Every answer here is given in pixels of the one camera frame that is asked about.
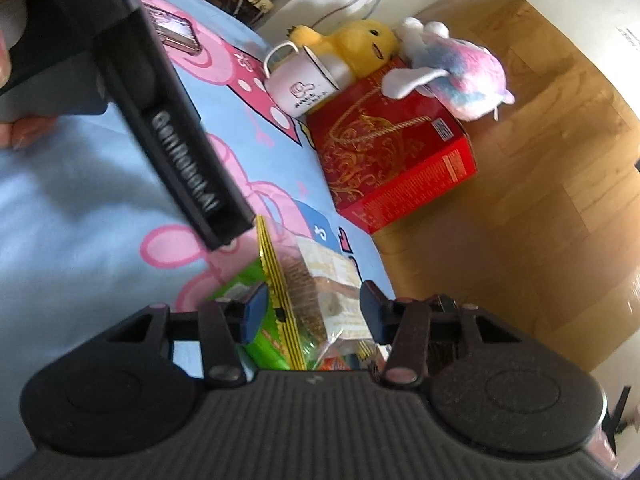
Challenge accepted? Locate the clear plastic case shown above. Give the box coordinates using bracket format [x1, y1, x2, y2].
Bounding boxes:
[144, 4, 202, 55]

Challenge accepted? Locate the cartoon pig blanket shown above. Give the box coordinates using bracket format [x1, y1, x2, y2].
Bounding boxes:
[1, 0, 390, 476]

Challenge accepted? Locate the white enamel mug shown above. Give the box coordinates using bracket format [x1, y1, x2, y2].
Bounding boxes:
[262, 40, 340, 118]

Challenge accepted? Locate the red gift box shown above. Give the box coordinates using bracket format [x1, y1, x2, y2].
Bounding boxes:
[306, 58, 477, 234]

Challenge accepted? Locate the yellow duck plush toy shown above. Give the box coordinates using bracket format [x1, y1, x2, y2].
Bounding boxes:
[288, 20, 400, 79]

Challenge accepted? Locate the wooden headboard panel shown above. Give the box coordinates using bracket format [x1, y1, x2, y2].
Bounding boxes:
[374, 0, 639, 373]

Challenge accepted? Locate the person left hand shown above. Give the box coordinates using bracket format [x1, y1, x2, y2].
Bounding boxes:
[0, 0, 58, 152]

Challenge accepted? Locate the orange snack packet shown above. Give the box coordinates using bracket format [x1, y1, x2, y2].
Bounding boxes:
[316, 339, 390, 374]

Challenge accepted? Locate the green snack packet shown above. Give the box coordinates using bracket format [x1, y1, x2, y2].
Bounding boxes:
[213, 259, 290, 370]

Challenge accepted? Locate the clear yellow cracker bag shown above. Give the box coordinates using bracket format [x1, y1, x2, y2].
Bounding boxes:
[256, 216, 373, 370]

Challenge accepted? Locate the pink blue plush toy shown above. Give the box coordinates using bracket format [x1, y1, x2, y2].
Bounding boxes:
[381, 18, 515, 122]

